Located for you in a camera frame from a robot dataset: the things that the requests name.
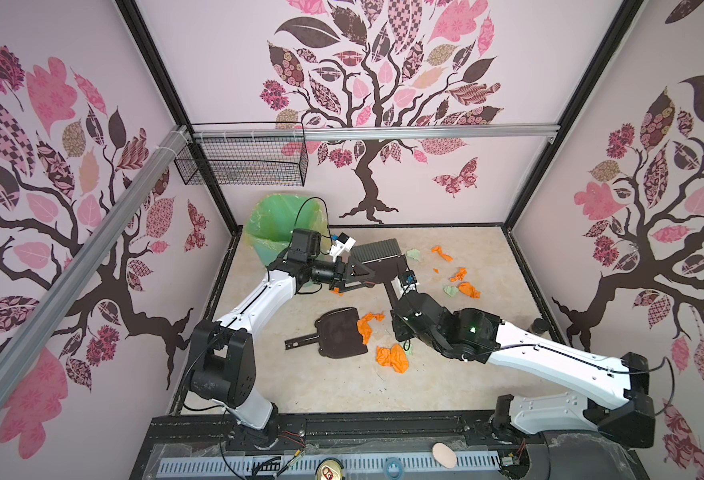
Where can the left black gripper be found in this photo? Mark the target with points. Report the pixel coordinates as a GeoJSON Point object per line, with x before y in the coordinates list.
{"type": "Point", "coordinates": [339, 274]}

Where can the dark brown hand brush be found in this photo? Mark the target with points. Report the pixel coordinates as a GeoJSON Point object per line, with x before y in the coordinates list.
{"type": "Point", "coordinates": [384, 257]}

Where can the dark brown dustpan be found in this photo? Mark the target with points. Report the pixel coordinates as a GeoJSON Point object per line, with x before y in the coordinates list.
{"type": "Point", "coordinates": [336, 335]}

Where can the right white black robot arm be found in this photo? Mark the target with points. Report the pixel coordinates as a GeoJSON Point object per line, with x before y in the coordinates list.
{"type": "Point", "coordinates": [604, 394]}

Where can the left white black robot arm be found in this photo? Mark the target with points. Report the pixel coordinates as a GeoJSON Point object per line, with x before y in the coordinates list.
{"type": "Point", "coordinates": [222, 366]}

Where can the green scrap back centre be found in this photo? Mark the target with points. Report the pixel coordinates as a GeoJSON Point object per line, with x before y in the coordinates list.
{"type": "Point", "coordinates": [414, 254]}

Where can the orange scrap right middle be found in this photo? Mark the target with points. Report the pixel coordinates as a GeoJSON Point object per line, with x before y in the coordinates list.
{"type": "Point", "coordinates": [459, 284]}

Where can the large orange scrap by dustpan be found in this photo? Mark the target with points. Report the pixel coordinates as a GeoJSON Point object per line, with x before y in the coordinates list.
{"type": "Point", "coordinates": [364, 328]}

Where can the orange scrap back right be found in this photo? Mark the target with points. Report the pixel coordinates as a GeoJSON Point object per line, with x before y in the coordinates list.
{"type": "Point", "coordinates": [439, 251]}

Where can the orange scrap front centre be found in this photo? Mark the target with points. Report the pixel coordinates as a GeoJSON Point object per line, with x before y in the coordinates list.
{"type": "Point", "coordinates": [394, 357]}

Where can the green bin with liner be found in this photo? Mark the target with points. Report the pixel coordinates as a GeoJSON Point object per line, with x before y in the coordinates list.
{"type": "Point", "coordinates": [268, 230]}

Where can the beige oval disc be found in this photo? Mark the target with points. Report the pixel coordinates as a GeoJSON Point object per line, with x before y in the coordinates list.
{"type": "Point", "coordinates": [444, 455]}

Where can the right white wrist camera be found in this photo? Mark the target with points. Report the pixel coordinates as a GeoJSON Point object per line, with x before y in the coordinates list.
{"type": "Point", "coordinates": [408, 279]}

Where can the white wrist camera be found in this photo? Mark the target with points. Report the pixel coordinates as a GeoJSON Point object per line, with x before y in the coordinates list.
{"type": "Point", "coordinates": [408, 279]}
{"type": "Point", "coordinates": [341, 244]}

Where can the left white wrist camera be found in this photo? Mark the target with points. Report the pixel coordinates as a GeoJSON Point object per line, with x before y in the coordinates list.
{"type": "Point", "coordinates": [341, 244]}

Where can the black wire basket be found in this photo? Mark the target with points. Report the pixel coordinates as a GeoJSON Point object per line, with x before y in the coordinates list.
{"type": "Point", "coordinates": [254, 153]}

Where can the silver aluminium rail back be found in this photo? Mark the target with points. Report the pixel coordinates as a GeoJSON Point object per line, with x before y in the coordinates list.
{"type": "Point", "coordinates": [384, 133]}

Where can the silver aluminium rail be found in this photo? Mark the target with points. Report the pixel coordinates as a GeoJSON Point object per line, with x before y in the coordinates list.
{"type": "Point", "coordinates": [26, 344]}
{"type": "Point", "coordinates": [384, 133]}

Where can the silver aluminium rail left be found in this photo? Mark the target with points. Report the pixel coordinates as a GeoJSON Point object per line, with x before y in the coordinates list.
{"type": "Point", "coordinates": [26, 344]}

